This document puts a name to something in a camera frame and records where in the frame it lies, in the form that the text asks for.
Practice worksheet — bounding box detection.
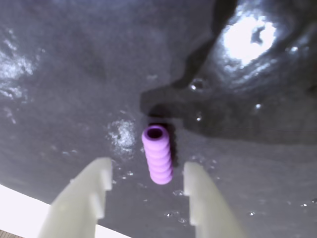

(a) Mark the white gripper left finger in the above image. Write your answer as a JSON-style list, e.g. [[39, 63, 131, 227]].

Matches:
[[37, 157, 112, 238]]

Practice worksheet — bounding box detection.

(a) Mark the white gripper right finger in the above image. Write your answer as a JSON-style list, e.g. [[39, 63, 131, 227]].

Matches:
[[183, 162, 246, 238]]

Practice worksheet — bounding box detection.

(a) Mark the purple ribbed pen grip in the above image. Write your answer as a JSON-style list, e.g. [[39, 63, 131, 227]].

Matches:
[[141, 125, 173, 185]]

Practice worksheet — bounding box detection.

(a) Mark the black glossy mat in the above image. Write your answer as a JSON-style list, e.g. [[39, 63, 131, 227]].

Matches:
[[0, 0, 317, 238]]

